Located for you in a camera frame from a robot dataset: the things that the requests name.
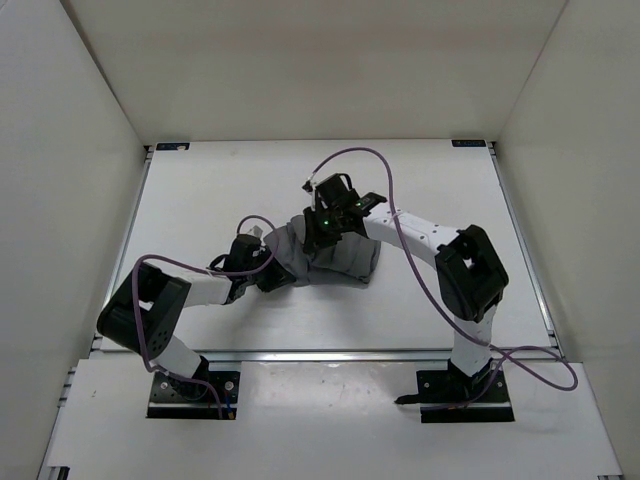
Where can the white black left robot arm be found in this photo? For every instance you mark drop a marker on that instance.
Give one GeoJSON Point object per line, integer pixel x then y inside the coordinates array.
{"type": "Point", "coordinates": [142, 314]}

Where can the blue label sticker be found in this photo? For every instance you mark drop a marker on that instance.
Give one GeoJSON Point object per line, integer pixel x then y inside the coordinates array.
{"type": "Point", "coordinates": [172, 146]}
{"type": "Point", "coordinates": [468, 143]}

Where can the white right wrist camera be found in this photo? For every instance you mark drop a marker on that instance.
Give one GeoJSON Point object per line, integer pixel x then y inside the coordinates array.
{"type": "Point", "coordinates": [310, 187]}

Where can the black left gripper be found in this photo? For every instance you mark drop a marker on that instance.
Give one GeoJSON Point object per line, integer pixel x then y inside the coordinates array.
{"type": "Point", "coordinates": [277, 278]}

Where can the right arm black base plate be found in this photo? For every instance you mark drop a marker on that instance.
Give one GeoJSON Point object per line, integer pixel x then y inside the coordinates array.
{"type": "Point", "coordinates": [443, 399]}

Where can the blue label sticker left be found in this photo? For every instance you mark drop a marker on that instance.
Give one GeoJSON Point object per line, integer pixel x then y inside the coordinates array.
{"type": "Point", "coordinates": [172, 146]}

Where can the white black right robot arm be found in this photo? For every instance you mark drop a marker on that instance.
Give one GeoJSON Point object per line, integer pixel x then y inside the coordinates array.
{"type": "Point", "coordinates": [471, 277]}

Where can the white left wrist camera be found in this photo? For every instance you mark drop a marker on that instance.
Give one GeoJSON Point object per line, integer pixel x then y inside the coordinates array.
{"type": "Point", "coordinates": [255, 231]}

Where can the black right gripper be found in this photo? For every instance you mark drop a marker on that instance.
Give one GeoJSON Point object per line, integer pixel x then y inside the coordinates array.
{"type": "Point", "coordinates": [313, 239]}

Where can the blue label sticker right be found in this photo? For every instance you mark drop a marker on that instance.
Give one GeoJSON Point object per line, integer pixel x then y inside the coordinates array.
{"type": "Point", "coordinates": [468, 143]}

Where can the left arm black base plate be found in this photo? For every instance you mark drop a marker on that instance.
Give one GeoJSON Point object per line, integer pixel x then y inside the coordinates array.
{"type": "Point", "coordinates": [173, 399]}

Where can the aluminium table edge rail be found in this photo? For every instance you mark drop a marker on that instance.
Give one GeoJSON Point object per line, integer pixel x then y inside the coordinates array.
{"type": "Point", "coordinates": [328, 356]}

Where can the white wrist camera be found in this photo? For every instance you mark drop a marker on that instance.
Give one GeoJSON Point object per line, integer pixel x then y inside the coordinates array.
{"type": "Point", "coordinates": [255, 231]}
{"type": "Point", "coordinates": [310, 187]}

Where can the grey pleated skirt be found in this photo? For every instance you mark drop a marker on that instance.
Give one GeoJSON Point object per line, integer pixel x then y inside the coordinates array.
{"type": "Point", "coordinates": [351, 262]}

